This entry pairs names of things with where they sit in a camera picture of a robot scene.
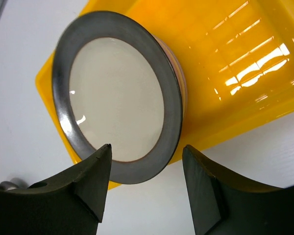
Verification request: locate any pink plastic plate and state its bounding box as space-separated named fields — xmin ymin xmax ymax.
xmin=153 ymin=36 xmax=188 ymax=117

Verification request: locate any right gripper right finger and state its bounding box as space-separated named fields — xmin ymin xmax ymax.
xmin=182 ymin=145 xmax=294 ymax=235

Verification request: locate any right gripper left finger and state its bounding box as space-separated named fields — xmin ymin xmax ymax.
xmin=0 ymin=144 xmax=112 ymax=235

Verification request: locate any steel rimmed plate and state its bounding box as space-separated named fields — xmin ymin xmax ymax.
xmin=51 ymin=11 xmax=184 ymax=185
xmin=0 ymin=178 xmax=29 ymax=191

